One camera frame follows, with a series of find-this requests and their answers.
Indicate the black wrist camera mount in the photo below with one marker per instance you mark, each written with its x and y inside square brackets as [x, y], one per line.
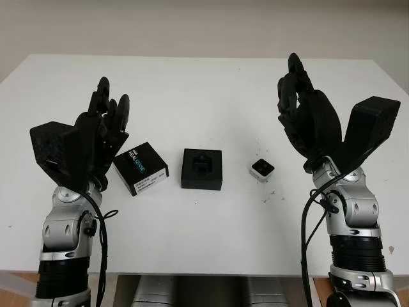
[374, 128]
[48, 147]

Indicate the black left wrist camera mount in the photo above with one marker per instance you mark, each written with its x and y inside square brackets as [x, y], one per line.
[48, 147]

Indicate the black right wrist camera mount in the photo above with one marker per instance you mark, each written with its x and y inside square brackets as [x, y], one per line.
[374, 128]

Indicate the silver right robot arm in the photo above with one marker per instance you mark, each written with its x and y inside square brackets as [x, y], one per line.
[361, 204]

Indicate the black box base with insert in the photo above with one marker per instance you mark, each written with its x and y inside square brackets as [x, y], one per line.
[188, 180]

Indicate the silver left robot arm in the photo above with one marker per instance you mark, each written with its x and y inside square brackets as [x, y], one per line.
[60, 224]

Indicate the small silver square camera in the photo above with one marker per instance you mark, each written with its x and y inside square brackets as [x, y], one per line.
[261, 168]

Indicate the grey and black robot torso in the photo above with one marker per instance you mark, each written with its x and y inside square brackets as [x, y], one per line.
[204, 292]

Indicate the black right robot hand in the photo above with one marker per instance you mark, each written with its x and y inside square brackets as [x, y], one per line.
[319, 121]

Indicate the black RealSense box lid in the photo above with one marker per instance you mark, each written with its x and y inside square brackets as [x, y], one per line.
[137, 160]

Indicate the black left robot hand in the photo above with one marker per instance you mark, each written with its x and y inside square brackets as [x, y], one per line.
[92, 140]

